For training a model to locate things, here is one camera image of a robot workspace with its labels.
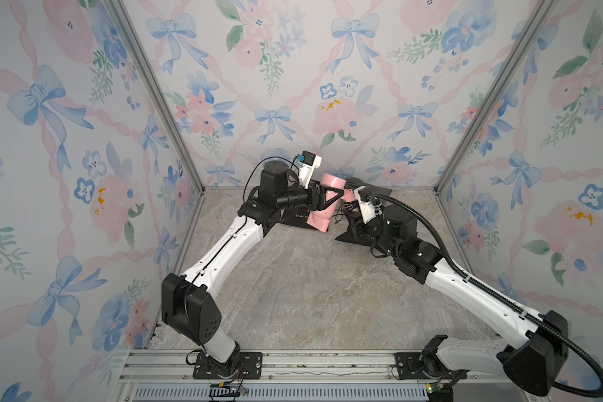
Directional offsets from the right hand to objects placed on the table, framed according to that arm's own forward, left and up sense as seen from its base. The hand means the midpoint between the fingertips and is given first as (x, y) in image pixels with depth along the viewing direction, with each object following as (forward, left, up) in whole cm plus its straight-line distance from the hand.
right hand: (343, 194), depth 74 cm
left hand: (-3, +2, +5) cm, 6 cm away
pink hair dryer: (-9, +7, 0) cm, 12 cm away
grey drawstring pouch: (+32, -9, -26) cm, 42 cm away
